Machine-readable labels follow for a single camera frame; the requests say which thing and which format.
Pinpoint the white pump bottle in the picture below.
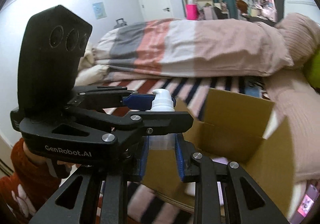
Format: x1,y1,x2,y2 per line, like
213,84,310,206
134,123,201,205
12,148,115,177
147,88,177,151

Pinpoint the cream folded blanket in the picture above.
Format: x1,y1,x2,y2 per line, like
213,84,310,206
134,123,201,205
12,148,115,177
75,45,108,86

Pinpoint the striped fleece blanket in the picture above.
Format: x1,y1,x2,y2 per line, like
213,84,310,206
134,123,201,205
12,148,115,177
93,87,200,223

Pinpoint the red knit sleeve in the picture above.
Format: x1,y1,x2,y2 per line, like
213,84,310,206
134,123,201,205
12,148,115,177
1,139,62,223

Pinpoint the pink phone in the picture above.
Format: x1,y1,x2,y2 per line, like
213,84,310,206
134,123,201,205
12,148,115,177
290,184,319,224

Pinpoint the pink grey patchwork duvet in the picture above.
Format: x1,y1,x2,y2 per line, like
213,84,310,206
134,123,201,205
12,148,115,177
93,19,293,78

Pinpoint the magenta thermos bottle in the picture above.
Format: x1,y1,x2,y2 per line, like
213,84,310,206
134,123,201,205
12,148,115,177
185,0,199,21

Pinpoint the green plush toy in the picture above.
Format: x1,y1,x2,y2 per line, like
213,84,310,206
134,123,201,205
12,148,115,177
303,50,320,89

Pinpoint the pink ribbed pillow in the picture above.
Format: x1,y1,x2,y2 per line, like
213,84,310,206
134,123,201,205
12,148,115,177
275,13,319,69

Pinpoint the white bed headboard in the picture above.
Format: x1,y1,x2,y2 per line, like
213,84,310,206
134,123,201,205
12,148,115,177
284,0,320,24

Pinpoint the blue wall poster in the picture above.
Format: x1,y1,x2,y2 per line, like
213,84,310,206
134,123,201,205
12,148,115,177
92,2,107,20

